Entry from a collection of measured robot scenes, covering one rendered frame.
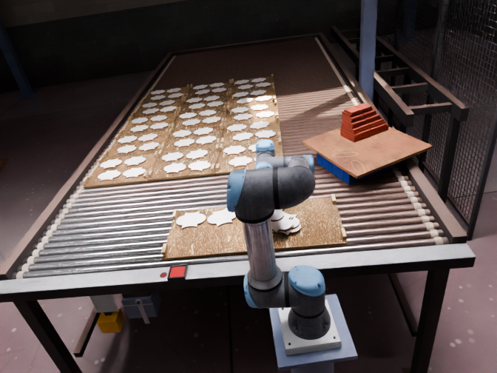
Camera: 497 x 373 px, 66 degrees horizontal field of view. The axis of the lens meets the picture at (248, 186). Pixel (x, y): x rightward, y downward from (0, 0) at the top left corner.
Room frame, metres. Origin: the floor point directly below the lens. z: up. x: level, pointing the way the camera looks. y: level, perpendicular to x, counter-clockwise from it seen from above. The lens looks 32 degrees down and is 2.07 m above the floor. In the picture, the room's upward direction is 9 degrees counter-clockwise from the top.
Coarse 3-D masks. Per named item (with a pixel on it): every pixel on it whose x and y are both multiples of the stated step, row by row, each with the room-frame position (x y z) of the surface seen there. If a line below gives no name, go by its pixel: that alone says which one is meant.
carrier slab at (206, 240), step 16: (224, 208) 1.61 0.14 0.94; (176, 224) 1.53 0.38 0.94; (208, 224) 1.49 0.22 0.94; (224, 224) 1.47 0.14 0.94; (240, 224) 1.45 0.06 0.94; (176, 240) 1.41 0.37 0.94; (192, 240) 1.39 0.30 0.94; (208, 240) 1.37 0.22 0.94; (224, 240) 1.36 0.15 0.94; (240, 240) 1.34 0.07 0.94; (176, 256) 1.30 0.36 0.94; (192, 256) 1.28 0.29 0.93; (208, 256) 1.28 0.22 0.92
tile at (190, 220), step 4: (196, 212) 1.59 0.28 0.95; (184, 216) 1.58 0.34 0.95; (188, 216) 1.57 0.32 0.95; (192, 216) 1.56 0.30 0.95; (196, 216) 1.56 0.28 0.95; (200, 216) 1.55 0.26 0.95; (204, 216) 1.55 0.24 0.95; (180, 220) 1.55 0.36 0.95; (184, 220) 1.54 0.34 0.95; (188, 220) 1.54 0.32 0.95; (192, 220) 1.53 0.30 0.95; (196, 220) 1.53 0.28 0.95; (200, 220) 1.52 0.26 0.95; (204, 220) 1.52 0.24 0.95; (180, 224) 1.51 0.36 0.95; (184, 224) 1.51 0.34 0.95; (188, 224) 1.50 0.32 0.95; (192, 224) 1.50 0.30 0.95; (196, 224) 1.49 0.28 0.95; (184, 228) 1.49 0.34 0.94
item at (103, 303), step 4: (92, 296) 1.22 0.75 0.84; (96, 296) 1.22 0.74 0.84; (100, 296) 1.22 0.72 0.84; (104, 296) 1.22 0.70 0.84; (108, 296) 1.21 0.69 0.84; (92, 300) 1.22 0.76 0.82; (96, 300) 1.22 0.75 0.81; (100, 300) 1.22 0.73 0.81; (104, 300) 1.22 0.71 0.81; (108, 300) 1.21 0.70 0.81; (112, 300) 1.21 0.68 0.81; (96, 304) 1.22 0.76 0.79; (100, 304) 1.22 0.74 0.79; (104, 304) 1.22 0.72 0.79; (108, 304) 1.22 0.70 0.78; (112, 304) 1.21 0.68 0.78; (96, 308) 1.22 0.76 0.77; (100, 308) 1.22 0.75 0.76; (104, 308) 1.22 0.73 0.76; (108, 308) 1.22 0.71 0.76; (112, 308) 1.21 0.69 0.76; (116, 308) 1.21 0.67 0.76
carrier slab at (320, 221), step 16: (288, 208) 1.53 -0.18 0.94; (304, 208) 1.51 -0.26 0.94; (320, 208) 1.49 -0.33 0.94; (336, 208) 1.47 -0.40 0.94; (304, 224) 1.38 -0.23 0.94; (320, 224) 1.36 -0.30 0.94; (336, 224) 1.35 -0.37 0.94; (288, 240) 1.29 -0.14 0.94; (304, 240) 1.28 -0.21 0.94; (320, 240) 1.26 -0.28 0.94; (336, 240) 1.24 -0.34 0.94
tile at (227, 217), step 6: (222, 210) 1.58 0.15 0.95; (210, 216) 1.54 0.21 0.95; (216, 216) 1.53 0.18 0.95; (222, 216) 1.53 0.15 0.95; (228, 216) 1.52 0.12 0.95; (234, 216) 1.51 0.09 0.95; (210, 222) 1.49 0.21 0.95; (216, 222) 1.49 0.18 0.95; (222, 222) 1.48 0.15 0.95; (228, 222) 1.47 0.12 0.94
